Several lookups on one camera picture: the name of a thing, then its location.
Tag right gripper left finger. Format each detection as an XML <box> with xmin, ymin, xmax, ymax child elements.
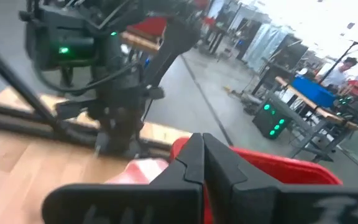
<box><xmin>41</xmin><ymin>133</ymin><xmax>205</xmax><ymax>224</ymax></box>

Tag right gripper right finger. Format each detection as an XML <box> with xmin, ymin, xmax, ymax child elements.
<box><xmin>203</xmin><ymin>133</ymin><xmax>358</xmax><ymax>224</ymax></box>

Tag large red plastic bin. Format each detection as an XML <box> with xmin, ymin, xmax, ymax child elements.
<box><xmin>168</xmin><ymin>136</ymin><xmax>344</xmax><ymax>224</ymax></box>

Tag blue plastic bin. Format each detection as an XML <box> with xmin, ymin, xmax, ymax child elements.
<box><xmin>290</xmin><ymin>76</ymin><xmax>337</xmax><ymax>109</ymax></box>

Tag black computer with green lights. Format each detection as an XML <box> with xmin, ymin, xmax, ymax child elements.
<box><xmin>252</xmin><ymin>101</ymin><xmax>292</xmax><ymax>140</ymax></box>

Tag wooden workbench with metal legs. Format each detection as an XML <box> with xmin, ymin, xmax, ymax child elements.
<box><xmin>273</xmin><ymin>76</ymin><xmax>358</xmax><ymax>162</ymax></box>

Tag black desk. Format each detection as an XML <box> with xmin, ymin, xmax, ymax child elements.
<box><xmin>253</xmin><ymin>63</ymin><xmax>295</xmax><ymax>96</ymax></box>

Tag person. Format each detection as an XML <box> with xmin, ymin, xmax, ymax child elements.
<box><xmin>320</xmin><ymin>57</ymin><xmax>358</xmax><ymax>90</ymax></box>

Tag translucent plastic curtain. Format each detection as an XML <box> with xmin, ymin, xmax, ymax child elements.
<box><xmin>244</xmin><ymin>23</ymin><xmax>291</xmax><ymax>72</ymax></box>

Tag wooden table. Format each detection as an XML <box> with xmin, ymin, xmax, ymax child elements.
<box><xmin>119</xmin><ymin>30</ymin><xmax>163</xmax><ymax>54</ymax></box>

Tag thin black pole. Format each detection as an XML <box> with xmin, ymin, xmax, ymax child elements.
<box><xmin>318</xmin><ymin>41</ymin><xmax>358</xmax><ymax>85</ymax></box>

